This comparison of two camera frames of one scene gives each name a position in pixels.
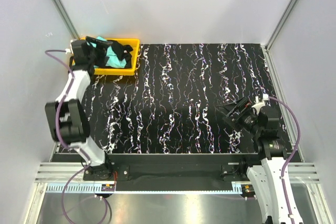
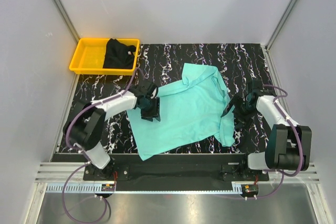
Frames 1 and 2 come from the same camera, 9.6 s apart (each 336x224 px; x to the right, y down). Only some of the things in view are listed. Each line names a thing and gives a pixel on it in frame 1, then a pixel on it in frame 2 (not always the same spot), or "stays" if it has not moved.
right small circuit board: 248,191 stays
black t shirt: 123,52 stays
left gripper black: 102,51 -> 154,113
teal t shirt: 114,61 -> 190,112
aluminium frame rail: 299,172 stays
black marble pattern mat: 175,104 stays
